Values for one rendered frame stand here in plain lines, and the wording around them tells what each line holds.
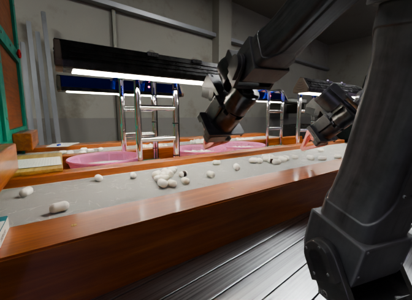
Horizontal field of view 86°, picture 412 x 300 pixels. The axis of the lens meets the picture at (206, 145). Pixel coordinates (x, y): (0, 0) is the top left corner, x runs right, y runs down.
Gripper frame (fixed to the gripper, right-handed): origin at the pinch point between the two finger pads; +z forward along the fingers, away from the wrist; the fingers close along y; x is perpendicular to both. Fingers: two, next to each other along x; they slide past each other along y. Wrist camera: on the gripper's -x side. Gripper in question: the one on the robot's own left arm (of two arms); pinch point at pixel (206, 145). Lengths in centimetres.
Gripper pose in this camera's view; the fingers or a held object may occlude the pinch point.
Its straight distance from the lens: 57.2
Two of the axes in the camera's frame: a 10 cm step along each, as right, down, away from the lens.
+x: 3.6, 8.2, -4.4
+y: -8.4, 0.7, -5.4
